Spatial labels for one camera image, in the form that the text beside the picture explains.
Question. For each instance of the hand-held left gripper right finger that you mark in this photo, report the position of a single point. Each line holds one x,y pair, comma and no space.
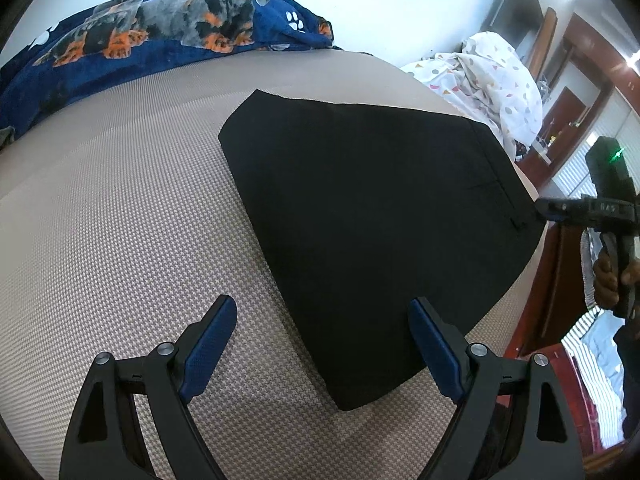
437,350

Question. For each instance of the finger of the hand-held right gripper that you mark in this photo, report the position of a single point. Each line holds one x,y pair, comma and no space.
555,208

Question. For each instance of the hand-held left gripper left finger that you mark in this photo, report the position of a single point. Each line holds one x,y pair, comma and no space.
210,345

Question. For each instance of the black pants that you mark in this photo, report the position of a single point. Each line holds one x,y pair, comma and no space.
375,210

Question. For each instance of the person's right forearm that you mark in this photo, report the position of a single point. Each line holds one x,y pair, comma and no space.
629,370

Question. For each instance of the person's right hand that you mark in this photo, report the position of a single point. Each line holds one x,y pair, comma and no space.
605,275

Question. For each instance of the white window blinds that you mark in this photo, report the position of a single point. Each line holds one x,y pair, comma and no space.
575,175

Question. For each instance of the brown wooden wardrobe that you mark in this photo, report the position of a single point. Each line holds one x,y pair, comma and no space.
575,55

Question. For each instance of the white dotted duvet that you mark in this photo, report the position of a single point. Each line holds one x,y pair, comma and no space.
495,75

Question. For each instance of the striped blue white cloth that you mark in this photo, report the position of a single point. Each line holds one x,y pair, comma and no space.
597,360

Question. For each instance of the beige bed mattress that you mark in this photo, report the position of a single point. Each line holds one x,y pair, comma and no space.
125,210

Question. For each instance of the blue dog print blanket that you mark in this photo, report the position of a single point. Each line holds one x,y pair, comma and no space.
150,55

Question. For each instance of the red brown wooden bed frame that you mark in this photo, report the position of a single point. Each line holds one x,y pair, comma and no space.
560,285

